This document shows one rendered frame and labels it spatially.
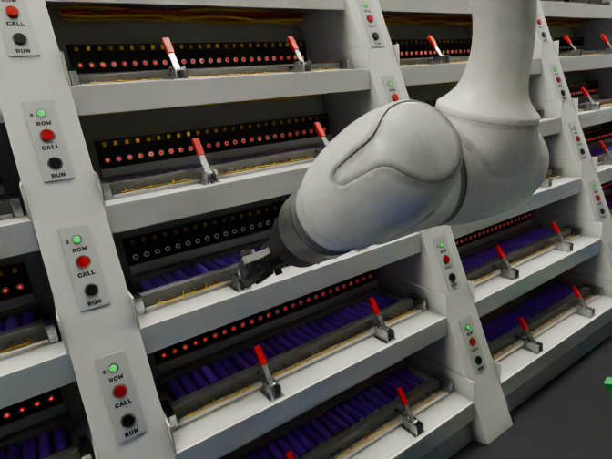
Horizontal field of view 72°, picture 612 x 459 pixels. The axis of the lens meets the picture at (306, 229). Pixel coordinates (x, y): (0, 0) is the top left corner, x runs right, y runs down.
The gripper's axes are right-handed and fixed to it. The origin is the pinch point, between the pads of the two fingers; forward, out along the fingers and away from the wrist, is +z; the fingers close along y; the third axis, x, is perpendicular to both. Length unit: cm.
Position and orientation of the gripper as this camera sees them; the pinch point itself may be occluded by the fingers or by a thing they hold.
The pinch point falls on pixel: (256, 271)
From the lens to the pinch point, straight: 67.8
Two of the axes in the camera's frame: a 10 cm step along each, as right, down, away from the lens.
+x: -3.6, -9.1, 1.8
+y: 8.3, -2.3, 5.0
